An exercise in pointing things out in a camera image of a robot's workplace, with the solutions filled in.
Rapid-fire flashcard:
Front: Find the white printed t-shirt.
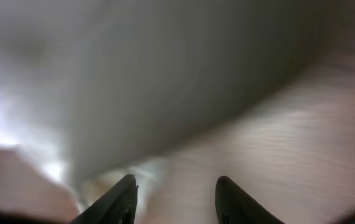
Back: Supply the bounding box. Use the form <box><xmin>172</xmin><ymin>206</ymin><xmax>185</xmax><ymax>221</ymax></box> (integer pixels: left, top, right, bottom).
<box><xmin>0</xmin><ymin>0</ymin><xmax>343</xmax><ymax>189</ymax></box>

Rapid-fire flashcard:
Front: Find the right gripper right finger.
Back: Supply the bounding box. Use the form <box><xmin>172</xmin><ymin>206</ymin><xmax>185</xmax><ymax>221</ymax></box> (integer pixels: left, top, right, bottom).
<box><xmin>215</xmin><ymin>176</ymin><xmax>283</xmax><ymax>224</ymax></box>

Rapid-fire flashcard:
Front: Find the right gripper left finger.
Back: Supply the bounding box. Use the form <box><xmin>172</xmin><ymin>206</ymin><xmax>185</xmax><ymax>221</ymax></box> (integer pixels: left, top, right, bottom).
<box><xmin>69</xmin><ymin>174</ymin><xmax>138</xmax><ymax>224</ymax></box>

